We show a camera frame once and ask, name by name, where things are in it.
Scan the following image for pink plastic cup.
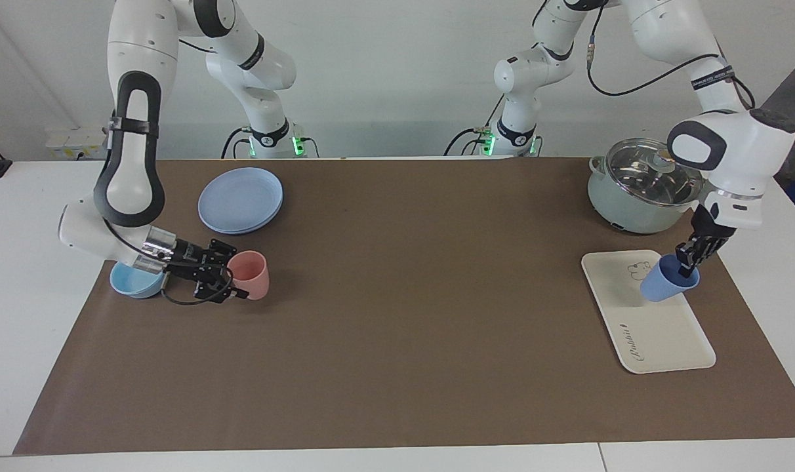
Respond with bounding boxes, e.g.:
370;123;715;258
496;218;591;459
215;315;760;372
226;250;270;301

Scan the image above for blue plastic cup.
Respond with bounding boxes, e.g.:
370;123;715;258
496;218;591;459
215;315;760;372
639;254;701;303

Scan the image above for cream rabbit print tray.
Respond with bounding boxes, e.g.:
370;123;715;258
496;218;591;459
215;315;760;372
581;249;717;375

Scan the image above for periwinkle blue plate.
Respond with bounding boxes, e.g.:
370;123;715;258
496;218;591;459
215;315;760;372
197;167;285;235

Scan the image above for light blue bowl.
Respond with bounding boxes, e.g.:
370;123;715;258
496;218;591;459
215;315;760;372
110;259;166;300

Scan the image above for pale green cooking pot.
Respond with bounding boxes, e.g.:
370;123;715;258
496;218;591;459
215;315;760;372
587;155;716;235

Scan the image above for glass pot lid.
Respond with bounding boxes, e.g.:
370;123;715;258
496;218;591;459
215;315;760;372
604;138;708;208

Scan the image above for brown table mat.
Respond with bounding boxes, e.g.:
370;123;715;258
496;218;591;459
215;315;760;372
14;156;795;457

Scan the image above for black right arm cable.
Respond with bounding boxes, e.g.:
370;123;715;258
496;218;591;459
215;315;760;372
101;216;235;307

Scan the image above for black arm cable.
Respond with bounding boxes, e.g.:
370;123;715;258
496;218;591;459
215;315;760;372
101;216;235;307
586;0;758;111

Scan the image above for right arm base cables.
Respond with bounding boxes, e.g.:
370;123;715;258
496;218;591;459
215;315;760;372
221;125;320;159

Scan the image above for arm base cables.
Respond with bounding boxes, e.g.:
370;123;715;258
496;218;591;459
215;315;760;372
221;125;320;159
443;94;544;158

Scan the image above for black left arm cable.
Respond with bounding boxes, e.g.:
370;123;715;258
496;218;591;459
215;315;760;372
586;0;758;111

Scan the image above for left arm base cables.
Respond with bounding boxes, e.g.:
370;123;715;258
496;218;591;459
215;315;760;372
443;94;544;158

